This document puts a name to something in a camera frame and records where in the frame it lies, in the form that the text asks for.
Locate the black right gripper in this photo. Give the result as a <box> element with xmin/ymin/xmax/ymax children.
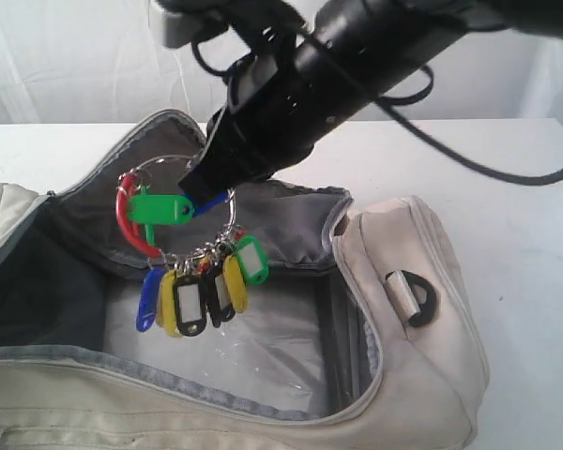
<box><xmin>177</xmin><ymin>46</ymin><xmax>338</xmax><ymax>204</ymax></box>

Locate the colourful key tag bunch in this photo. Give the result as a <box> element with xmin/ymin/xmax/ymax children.
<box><xmin>114</xmin><ymin>155</ymin><xmax>269</xmax><ymax>338</ymax></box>

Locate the black plastic D-ring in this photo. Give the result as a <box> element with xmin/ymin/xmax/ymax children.
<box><xmin>384</xmin><ymin>270</ymin><xmax>438</xmax><ymax>329</ymax></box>

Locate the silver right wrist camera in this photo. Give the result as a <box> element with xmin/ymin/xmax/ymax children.
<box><xmin>148</xmin><ymin>0</ymin><xmax>229</xmax><ymax>50</ymax></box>

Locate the white backdrop curtain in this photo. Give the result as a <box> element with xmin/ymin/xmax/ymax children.
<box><xmin>0</xmin><ymin>1</ymin><xmax>563</xmax><ymax>125</ymax></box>

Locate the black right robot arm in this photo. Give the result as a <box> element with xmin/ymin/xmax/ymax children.
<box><xmin>178</xmin><ymin>1</ymin><xmax>563</xmax><ymax>208</ymax></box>

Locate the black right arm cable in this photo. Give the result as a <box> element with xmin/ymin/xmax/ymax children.
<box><xmin>191</xmin><ymin>27</ymin><xmax>563</xmax><ymax>187</ymax></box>

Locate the cream duffel bag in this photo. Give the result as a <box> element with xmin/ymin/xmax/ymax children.
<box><xmin>0</xmin><ymin>110</ymin><xmax>489</xmax><ymax>449</ymax></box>

